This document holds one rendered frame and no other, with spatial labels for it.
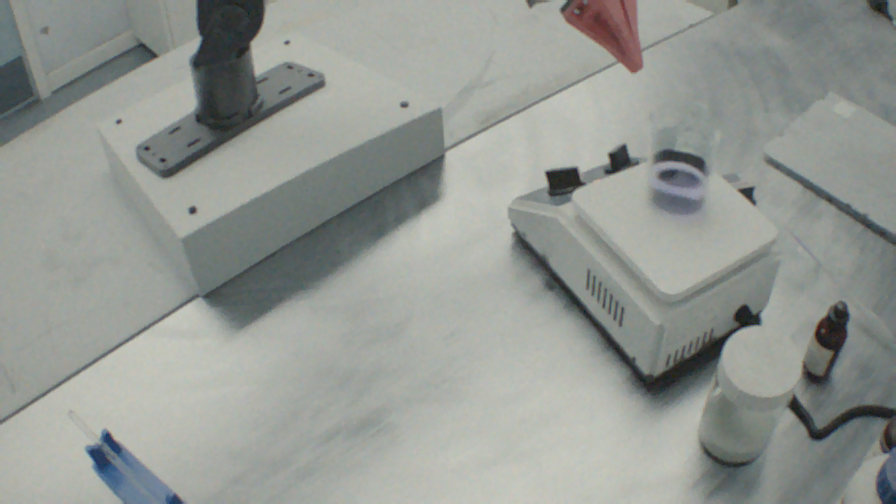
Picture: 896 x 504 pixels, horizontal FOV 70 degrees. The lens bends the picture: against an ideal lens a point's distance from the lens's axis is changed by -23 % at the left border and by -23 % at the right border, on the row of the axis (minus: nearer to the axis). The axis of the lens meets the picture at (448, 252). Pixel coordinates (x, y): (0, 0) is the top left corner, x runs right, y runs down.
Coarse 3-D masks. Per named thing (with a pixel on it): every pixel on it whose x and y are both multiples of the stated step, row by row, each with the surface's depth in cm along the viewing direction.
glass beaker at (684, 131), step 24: (672, 96) 51; (696, 96) 50; (672, 120) 52; (696, 120) 51; (648, 144) 51; (672, 144) 48; (696, 144) 48; (648, 168) 52; (672, 168) 50; (696, 168) 49; (648, 192) 53; (672, 192) 51; (696, 192) 50; (672, 216) 52; (696, 216) 52
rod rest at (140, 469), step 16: (96, 448) 47; (112, 448) 49; (96, 464) 48; (112, 464) 49; (128, 464) 49; (144, 464) 49; (112, 480) 48; (128, 480) 48; (144, 480) 48; (160, 480) 48; (128, 496) 47; (144, 496) 47; (160, 496) 47; (176, 496) 44
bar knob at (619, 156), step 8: (624, 144) 64; (608, 152) 62; (616, 152) 62; (624, 152) 63; (616, 160) 62; (624, 160) 63; (632, 160) 63; (608, 168) 63; (616, 168) 62; (624, 168) 62
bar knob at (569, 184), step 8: (552, 168) 62; (560, 168) 61; (568, 168) 60; (576, 168) 60; (552, 176) 62; (560, 176) 61; (568, 176) 61; (576, 176) 60; (552, 184) 62; (560, 184) 61; (568, 184) 61; (576, 184) 60; (584, 184) 61; (552, 192) 61; (560, 192) 60; (568, 192) 60
